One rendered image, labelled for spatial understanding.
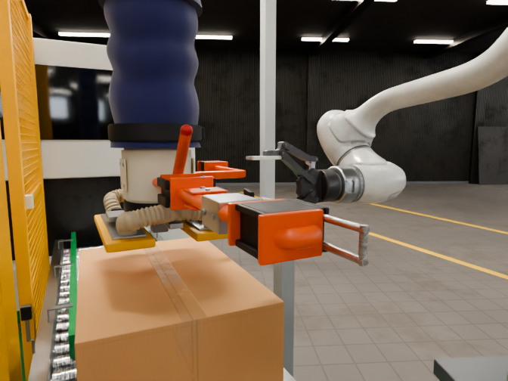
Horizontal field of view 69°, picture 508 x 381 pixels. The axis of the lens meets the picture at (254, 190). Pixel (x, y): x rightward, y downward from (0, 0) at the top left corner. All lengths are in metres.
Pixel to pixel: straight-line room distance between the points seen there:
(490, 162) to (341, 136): 12.58
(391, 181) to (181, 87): 0.54
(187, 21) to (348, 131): 0.46
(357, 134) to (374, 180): 0.13
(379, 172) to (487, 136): 12.63
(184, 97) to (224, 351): 0.56
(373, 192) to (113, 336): 0.62
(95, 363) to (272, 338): 0.34
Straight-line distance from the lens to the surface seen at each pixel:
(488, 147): 13.50
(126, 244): 0.81
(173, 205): 0.68
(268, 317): 0.81
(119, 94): 0.91
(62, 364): 1.53
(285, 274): 1.41
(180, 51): 0.90
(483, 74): 0.88
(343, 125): 0.98
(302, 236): 0.36
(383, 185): 0.92
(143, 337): 0.74
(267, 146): 3.85
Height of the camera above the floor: 1.28
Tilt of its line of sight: 7 degrees down
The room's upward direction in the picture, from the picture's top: straight up
